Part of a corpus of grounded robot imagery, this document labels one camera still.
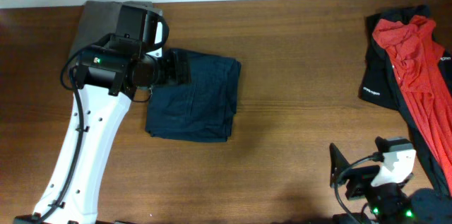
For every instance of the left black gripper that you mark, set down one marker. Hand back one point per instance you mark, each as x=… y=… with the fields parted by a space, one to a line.
x=171 y=76

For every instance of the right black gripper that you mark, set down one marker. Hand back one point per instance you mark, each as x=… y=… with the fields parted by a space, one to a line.
x=360 y=177

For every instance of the navy blue t-shirt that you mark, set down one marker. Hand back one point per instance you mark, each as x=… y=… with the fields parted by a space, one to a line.
x=201 y=111

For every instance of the grey shorts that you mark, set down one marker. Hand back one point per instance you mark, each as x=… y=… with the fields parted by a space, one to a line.
x=100 y=18

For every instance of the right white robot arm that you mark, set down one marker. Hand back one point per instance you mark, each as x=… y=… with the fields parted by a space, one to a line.
x=389 y=204

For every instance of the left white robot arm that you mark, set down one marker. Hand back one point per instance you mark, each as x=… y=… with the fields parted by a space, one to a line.
x=105 y=76

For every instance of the black garment with logo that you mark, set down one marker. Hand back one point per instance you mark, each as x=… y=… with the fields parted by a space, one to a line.
x=380 y=88

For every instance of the red garment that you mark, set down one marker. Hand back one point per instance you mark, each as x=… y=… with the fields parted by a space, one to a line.
x=415 y=57

